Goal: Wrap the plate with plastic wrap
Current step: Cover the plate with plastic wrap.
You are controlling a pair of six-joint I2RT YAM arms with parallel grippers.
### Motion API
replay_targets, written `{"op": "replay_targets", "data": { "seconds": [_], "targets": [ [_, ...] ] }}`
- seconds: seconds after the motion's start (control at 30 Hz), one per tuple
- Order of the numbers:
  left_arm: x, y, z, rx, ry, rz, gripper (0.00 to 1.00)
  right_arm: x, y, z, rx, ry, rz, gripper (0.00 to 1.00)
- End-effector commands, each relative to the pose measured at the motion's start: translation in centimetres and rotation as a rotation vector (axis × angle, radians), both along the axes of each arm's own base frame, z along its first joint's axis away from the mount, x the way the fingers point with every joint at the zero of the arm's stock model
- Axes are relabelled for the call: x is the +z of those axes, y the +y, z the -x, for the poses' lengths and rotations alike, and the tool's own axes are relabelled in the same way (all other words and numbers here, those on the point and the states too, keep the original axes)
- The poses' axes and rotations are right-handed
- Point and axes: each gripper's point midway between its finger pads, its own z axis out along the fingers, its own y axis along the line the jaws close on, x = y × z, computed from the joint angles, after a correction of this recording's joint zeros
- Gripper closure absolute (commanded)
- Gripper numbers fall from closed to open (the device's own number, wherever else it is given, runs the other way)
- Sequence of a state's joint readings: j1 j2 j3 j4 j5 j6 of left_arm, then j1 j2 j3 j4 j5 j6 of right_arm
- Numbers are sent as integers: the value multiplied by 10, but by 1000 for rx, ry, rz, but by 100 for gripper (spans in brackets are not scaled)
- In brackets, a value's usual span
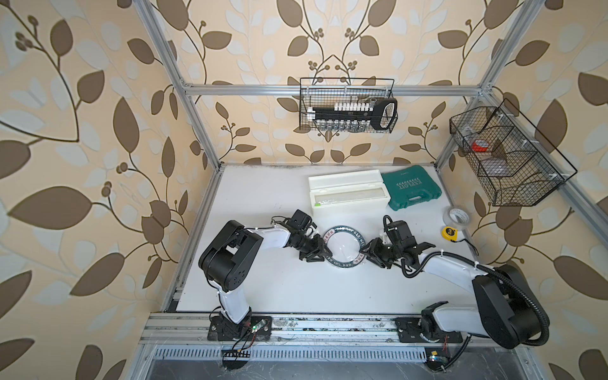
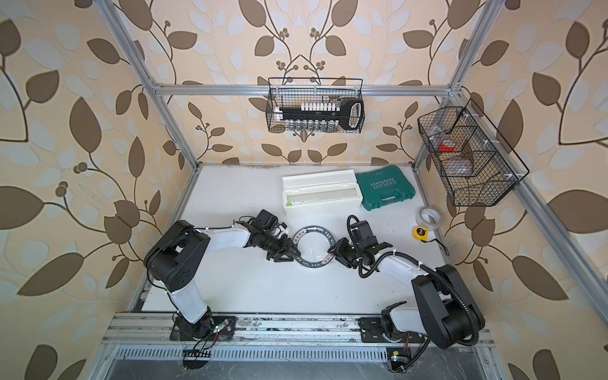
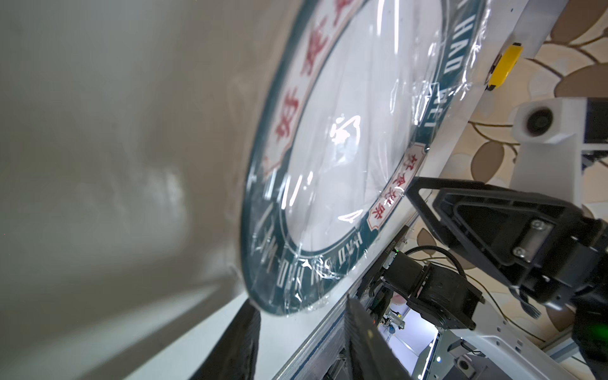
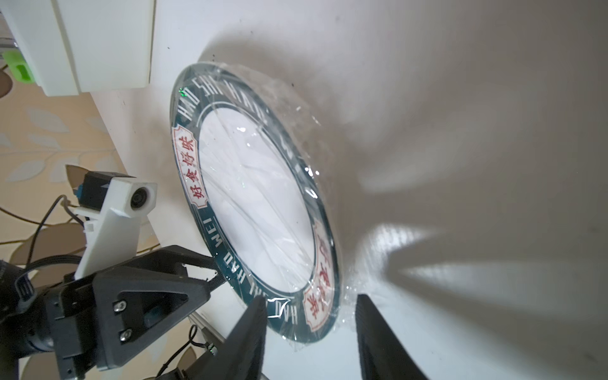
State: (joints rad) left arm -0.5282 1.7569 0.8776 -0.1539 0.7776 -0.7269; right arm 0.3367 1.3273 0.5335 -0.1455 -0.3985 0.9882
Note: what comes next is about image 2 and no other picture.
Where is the red item in basket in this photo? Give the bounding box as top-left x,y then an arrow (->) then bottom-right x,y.
440,139 -> 457,153

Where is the yellow tape measure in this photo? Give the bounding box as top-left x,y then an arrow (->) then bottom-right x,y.
413,226 -> 429,242

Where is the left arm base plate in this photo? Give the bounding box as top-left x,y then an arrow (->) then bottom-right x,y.
169,314 -> 237,341

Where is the right black wire basket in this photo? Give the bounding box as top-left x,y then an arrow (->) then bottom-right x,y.
417,99 -> 530,207

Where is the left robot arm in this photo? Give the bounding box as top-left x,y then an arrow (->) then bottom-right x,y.
143,210 -> 301,326

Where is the black socket set holder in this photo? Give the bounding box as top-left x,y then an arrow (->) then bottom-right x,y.
267,98 -> 365,133

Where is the aluminium front rail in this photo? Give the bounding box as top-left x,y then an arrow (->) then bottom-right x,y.
101,312 -> 495,348

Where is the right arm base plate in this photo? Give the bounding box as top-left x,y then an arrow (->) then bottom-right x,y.
357,317 -> 425,345

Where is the clear plastic wrap sheet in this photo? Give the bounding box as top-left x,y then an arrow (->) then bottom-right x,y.
288,222 -> 339,271

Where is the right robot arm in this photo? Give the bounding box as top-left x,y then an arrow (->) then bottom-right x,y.
329,215 -> 485,349

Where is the white plate green rim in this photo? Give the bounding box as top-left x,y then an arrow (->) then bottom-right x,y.
290,225 -> 337,269

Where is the back black wire basket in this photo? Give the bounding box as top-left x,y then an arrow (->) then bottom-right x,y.
265,76 -> 365,133

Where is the green tool case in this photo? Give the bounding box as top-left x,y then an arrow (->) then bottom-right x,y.
356,165 -> 416,211

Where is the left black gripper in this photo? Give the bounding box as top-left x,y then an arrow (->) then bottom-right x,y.
258,232 -> 302,261

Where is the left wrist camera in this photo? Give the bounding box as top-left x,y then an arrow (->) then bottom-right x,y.
273,223 -> 289,237

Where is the black wire basket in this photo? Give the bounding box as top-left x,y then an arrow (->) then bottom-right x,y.
417,99 -> 530,207
265,76 -> 365,133

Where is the white tape roll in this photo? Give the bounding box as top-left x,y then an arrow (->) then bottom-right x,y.
416,207 -> 442,231

